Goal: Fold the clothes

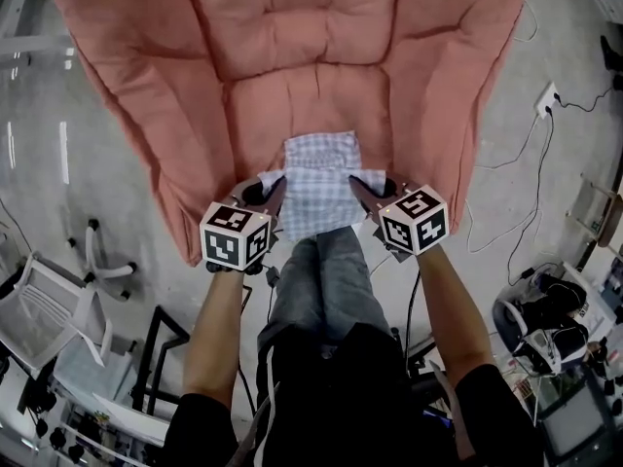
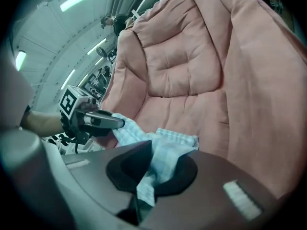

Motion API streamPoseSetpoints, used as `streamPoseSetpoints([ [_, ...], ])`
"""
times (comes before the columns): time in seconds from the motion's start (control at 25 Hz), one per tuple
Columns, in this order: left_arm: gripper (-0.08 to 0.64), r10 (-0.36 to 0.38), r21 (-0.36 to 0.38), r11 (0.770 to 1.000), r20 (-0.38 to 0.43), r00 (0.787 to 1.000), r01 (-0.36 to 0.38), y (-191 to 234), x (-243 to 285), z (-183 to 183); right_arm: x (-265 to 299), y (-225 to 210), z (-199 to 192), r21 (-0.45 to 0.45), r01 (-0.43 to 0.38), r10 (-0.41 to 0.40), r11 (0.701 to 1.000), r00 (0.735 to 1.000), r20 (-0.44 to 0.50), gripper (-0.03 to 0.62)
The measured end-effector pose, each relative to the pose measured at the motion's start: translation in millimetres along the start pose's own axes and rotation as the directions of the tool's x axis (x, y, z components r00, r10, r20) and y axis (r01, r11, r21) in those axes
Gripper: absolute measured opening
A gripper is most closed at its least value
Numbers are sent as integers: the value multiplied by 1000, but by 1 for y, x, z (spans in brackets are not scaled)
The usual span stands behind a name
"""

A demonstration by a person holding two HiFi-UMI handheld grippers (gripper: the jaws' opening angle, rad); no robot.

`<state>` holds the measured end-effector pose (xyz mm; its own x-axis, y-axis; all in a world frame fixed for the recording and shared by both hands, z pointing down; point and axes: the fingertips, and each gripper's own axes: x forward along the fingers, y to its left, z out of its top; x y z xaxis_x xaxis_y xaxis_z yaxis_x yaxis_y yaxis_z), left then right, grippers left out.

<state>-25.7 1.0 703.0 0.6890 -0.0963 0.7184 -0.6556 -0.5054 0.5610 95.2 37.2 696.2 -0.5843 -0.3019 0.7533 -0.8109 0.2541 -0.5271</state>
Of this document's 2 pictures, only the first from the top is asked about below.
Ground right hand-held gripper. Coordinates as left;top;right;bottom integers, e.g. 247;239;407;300
347;174;450;265

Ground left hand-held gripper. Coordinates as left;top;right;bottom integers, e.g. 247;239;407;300
199;175;289;272

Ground blue checkered shorts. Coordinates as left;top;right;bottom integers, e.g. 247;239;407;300
257;128;388;243

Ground person's right forearm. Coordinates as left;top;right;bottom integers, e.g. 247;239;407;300
417;245;498;394

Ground person's left forearm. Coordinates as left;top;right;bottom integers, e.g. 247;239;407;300
182;268;245;412

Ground person's right leg in jeans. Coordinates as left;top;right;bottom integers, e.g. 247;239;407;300
315;226;394;345

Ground person's leg in jeans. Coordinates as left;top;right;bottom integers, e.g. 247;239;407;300
315;226;394;345
256;238;326;350

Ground person's left leg in jeans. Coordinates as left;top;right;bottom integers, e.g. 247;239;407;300
256;238;326;350

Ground pink cushioned armchair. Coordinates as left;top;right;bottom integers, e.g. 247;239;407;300
37;0;531;269

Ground white power strip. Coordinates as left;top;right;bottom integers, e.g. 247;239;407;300
534;81;562;122

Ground person's torso in black shirt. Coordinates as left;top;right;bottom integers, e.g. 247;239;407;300
164;321;547;467

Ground wooden chair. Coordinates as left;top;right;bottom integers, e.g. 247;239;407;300
566;171;623;251

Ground black waist device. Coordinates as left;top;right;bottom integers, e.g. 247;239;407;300
421;408;455;431

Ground pale blue covered box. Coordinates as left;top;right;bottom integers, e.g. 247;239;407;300
50;327;141;399

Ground white marbled table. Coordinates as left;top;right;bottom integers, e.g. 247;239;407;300
92;391;172;450

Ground dark bead bracelet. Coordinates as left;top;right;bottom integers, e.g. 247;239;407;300
204;260;267;277

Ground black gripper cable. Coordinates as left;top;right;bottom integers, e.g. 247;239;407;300
235;366;258;418
405;269;423;355

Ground white cable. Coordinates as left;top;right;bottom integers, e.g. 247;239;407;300
465;113;545;256

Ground black metal table frame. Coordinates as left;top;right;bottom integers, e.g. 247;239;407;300
129;304;192;416

